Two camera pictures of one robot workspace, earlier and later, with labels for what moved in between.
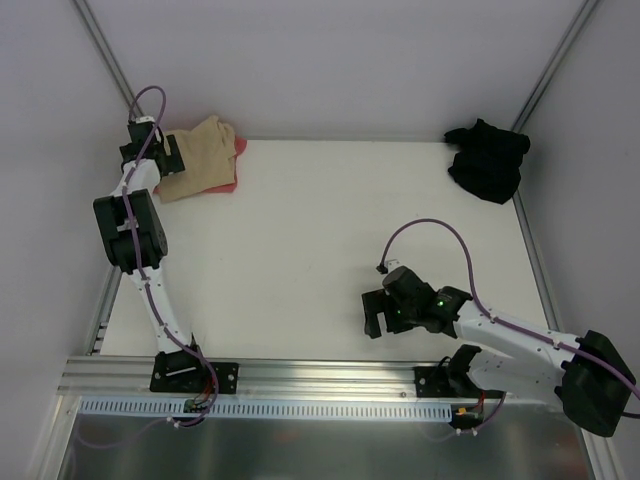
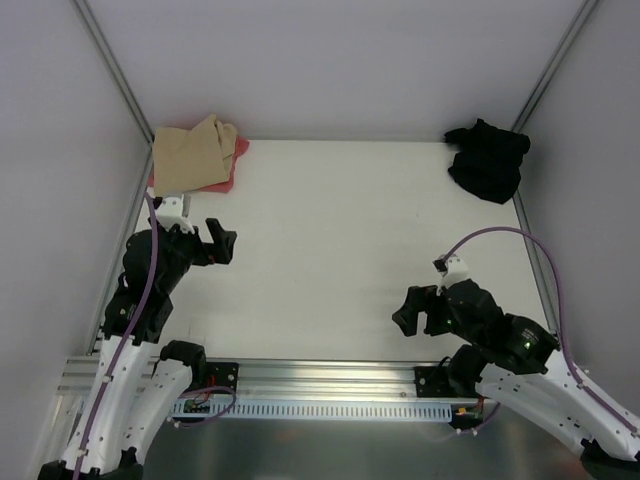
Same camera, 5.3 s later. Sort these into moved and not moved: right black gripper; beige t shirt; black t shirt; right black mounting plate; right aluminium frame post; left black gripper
Moved: right black gripper; left black gripper
Not moved: right aluminium frame post; black t shirt; right black mounting plate; beige t shirt
